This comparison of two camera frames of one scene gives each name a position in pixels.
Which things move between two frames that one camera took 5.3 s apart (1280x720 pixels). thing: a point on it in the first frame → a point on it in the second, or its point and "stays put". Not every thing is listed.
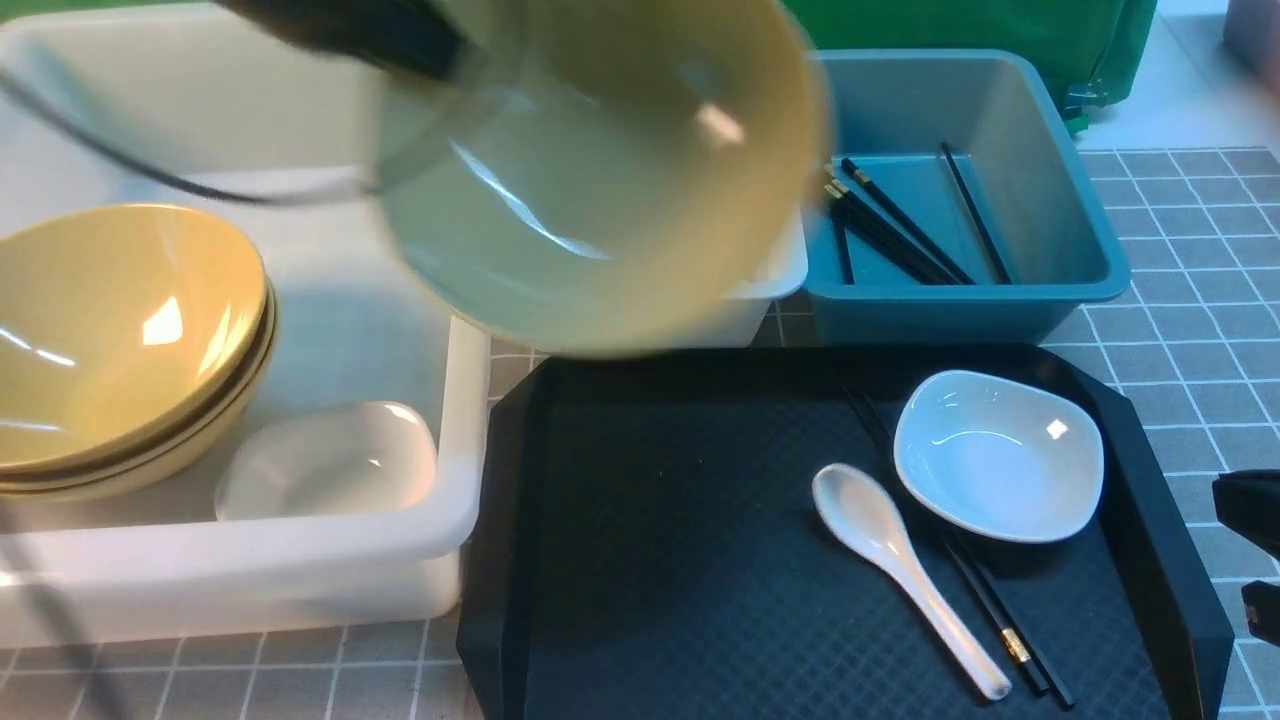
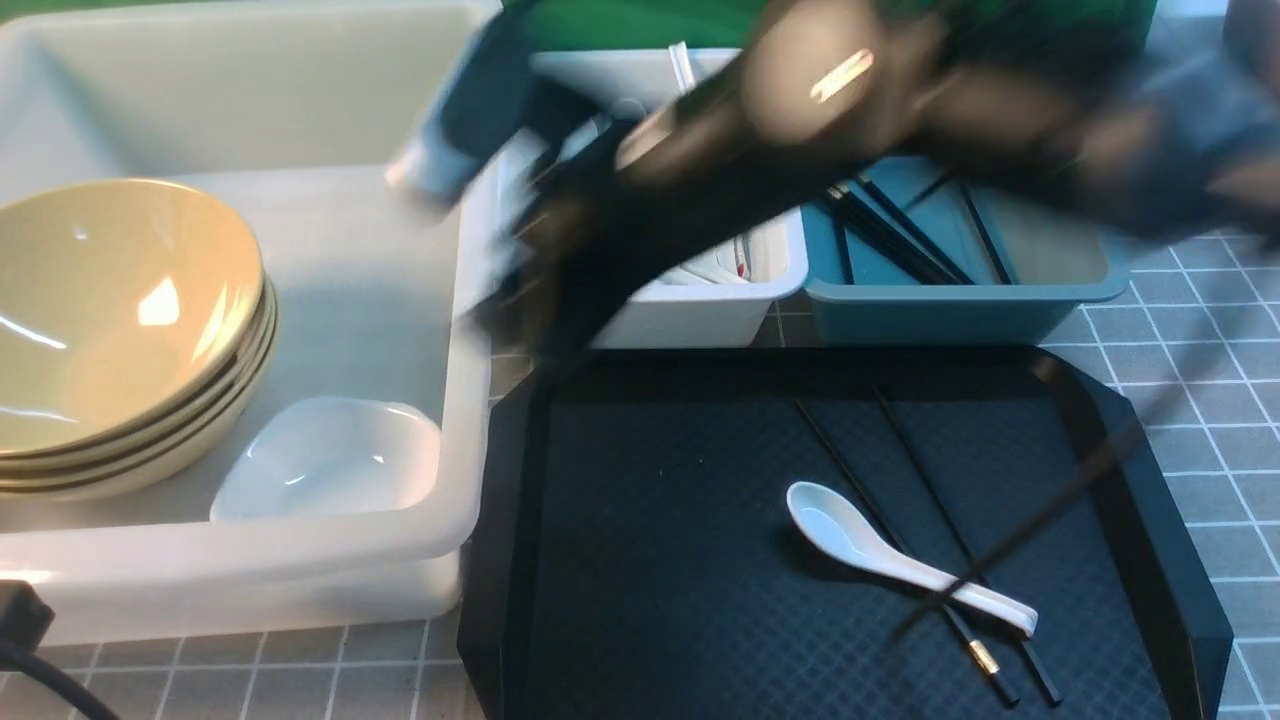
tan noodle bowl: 614,177 → 122,302
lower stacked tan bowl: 152,462 stays put
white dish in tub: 336,458 stays put
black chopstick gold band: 965,563 → 1005,690
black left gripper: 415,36 → 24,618
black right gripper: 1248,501 → 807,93
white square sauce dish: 1008,457 → 329,454
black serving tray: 646,543 stays put
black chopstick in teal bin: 908,223 stays put
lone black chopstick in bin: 997,254 stays put
